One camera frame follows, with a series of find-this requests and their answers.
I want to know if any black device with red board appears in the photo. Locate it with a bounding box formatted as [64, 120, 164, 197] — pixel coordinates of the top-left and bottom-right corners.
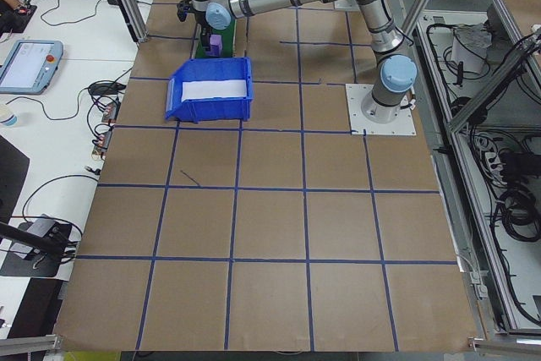
[0, 0, 39, 35]

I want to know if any small circuit board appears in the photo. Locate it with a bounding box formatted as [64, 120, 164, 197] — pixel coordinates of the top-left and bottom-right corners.
[91, 127, 114, 160]
[102, 97, 123, 124]

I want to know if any green conveyor belt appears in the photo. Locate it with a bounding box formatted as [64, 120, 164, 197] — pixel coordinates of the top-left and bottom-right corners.
[193, 0, 247, 59]

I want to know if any black flat monitor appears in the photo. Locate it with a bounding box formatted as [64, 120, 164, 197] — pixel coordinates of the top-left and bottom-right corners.
[0, 134, 31, 227]

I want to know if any blue plastic storage bin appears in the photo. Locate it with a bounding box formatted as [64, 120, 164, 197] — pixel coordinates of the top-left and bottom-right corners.
[163, 56, 255, 123]

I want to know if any white foam sheet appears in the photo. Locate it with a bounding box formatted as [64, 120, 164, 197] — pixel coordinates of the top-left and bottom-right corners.
[181, 78, 248, 102]

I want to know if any blue grey teach pendant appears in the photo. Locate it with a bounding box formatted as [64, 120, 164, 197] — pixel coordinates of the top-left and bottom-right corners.
[0, 39, 65, 96]

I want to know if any black cable coil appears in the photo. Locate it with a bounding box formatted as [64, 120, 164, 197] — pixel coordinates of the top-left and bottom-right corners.
[489, 185, 541, 248]

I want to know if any white wrapped box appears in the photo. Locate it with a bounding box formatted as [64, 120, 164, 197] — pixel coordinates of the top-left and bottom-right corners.
[451, 24, 494, 75]

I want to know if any white paper cup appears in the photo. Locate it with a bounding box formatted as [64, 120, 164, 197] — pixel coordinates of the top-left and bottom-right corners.
[0, 102, 20, 128]

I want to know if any V-shaped metal bar frame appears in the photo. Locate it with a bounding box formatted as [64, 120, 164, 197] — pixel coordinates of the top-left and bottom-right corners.
[396, 0, 541, 339]

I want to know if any aluminium corner bar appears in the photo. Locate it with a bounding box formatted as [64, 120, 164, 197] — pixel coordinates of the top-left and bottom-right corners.
[0, 334, 65, 354]
[466, 335, 541, 354]

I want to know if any black camera stand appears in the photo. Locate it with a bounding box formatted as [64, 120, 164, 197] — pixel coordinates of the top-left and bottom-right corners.
[0, 213, 75, 280]

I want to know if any black power adapter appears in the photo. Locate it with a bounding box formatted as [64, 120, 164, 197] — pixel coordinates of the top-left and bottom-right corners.
[86, 81, 127, 96]

